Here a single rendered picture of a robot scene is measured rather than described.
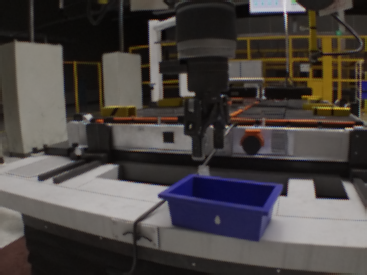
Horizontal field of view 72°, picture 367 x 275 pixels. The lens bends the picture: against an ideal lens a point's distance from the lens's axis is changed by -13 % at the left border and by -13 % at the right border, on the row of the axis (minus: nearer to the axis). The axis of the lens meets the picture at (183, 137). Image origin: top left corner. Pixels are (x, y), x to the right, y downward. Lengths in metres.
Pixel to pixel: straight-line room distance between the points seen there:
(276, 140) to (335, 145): 0.20
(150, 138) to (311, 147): 0.59
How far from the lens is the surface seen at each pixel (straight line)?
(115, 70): 7.94
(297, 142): 0.98
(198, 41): 0.48
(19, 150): 5.65
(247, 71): 11.19
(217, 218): 0.59
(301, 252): 0.61
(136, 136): 1.15
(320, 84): 11.93
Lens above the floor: 1.14
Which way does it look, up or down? 10 degrees down
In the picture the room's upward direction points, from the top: 2 degrees counter-clockwise
